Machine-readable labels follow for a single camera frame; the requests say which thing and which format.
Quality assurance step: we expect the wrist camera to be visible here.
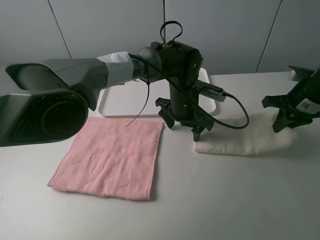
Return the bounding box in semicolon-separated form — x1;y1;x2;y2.
288;65;315;82
195;80;227;102

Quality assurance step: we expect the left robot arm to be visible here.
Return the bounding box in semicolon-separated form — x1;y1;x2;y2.
0;41;214;147

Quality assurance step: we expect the pink towel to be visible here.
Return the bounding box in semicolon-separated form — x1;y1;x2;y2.
47;117;163;201

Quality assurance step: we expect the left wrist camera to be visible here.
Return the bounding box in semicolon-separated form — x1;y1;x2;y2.
195;80;227;102

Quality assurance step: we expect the cream white towel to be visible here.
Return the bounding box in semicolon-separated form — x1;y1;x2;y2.
194;110;297;156

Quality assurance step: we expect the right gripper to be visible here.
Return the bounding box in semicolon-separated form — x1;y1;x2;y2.
262;69;320;133

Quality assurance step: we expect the white plastic tray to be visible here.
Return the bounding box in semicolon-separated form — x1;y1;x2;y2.
97;67;218;118

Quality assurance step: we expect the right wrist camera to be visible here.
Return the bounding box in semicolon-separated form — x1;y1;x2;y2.
288;65;315;82

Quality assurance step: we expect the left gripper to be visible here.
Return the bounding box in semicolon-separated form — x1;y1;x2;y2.
155;77;214;142

